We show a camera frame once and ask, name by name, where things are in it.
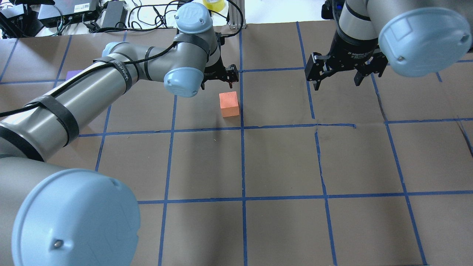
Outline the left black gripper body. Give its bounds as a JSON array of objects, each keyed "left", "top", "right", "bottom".
[{"left": 203, "top": 33, "right": 230, "bottom": 80}]

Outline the black power adapter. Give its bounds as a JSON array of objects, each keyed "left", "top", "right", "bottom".
[{"left": 101, "top": 0, "right": 127, "bottom": 28}]

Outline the purple foam cube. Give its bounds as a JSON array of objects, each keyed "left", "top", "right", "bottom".
[{"left": 65, "top": 69, "right": 83, "bottom": 81}]

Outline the aluminium frame post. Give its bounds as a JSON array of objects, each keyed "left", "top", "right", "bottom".
[{"left": 227, "top": 0, "right": 246, "bottom": 29}]

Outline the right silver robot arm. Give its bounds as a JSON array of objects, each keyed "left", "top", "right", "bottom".
[{"left": 304, "top": 0, "right": 473, "bottom": 91}]

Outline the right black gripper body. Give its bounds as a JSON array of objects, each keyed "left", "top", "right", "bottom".
[{"left": 328, "top": 28, "right": 379, "bottom": 71}]

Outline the orange foam cube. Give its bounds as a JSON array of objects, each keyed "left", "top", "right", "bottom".
[{"left": 218, "top": 91, "right": 240, "bottom": 118}]

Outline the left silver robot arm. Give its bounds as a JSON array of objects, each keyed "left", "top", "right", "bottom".
[{"left": 1, "top": 0, "right": 238, "bottom": 266}]

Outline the yellow tape roll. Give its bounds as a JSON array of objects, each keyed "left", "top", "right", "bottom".
[{"left": 202, "top": 0, "right": 225, "bottom": 12}]

